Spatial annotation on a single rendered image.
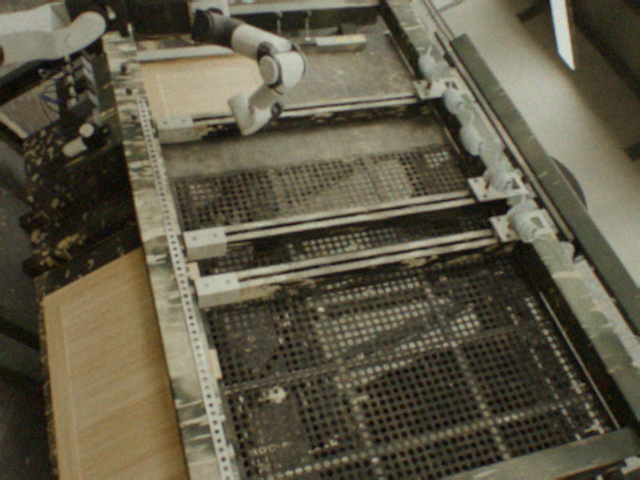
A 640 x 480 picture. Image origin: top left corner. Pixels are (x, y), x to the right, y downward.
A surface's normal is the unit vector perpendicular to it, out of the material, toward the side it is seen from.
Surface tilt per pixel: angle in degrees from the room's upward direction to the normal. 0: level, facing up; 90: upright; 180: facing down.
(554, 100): 90
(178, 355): 60
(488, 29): 90
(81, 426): 90
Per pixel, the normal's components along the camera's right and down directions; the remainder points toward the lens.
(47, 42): -0.13, 0.76
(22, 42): 0.29, 0.77
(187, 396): 0.13, -0.62
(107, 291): -0.36, -0.46
